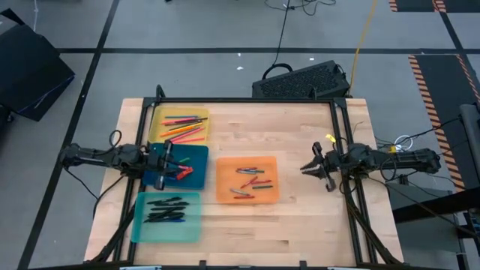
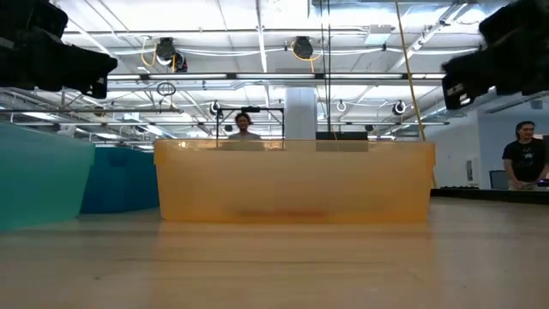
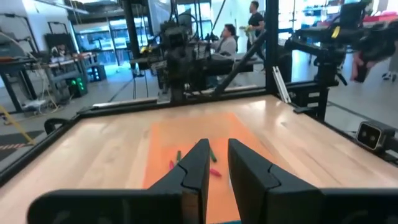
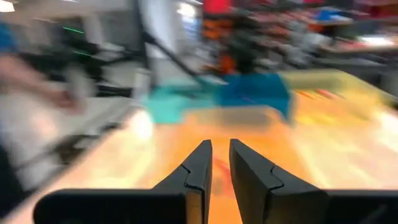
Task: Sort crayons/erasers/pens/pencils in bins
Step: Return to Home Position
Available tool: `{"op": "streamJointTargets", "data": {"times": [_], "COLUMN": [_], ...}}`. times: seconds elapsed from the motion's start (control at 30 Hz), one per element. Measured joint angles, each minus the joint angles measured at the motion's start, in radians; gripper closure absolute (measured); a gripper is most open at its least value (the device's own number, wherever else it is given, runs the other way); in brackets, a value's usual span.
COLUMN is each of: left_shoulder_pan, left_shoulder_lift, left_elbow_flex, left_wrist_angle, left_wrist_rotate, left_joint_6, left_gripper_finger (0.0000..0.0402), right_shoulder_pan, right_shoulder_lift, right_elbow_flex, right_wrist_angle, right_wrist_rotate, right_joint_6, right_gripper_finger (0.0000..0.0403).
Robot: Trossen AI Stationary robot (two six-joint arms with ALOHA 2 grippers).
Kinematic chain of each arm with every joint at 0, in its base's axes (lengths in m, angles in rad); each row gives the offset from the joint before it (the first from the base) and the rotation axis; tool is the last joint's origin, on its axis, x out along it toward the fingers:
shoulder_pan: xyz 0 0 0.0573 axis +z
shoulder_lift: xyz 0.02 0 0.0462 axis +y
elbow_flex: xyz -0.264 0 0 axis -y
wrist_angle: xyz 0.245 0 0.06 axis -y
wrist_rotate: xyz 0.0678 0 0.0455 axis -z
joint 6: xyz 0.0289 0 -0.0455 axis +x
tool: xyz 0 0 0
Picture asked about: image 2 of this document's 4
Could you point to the black rig frame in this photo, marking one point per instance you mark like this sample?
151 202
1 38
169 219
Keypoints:
251 109

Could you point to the grey office chair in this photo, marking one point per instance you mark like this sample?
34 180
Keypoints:
497 179

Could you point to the teal plastic bin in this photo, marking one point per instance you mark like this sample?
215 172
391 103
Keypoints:
43 180

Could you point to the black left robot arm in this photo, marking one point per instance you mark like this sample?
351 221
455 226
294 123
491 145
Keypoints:
25 26

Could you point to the blue plastic bin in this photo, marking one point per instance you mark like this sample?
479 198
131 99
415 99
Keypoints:
122 180

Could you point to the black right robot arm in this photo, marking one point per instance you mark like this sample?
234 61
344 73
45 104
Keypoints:
523 34

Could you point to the person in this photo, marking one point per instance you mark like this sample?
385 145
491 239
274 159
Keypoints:
525 159
244 126

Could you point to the orange plastic bin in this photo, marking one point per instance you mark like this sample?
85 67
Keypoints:
296 184

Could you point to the white column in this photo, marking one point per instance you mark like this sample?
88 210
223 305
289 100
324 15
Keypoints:
300 113

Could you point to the black perforated computer case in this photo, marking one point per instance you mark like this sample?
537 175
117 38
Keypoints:
343 135

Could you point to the grey horizontal beam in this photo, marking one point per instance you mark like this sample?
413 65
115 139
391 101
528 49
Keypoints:
274 76

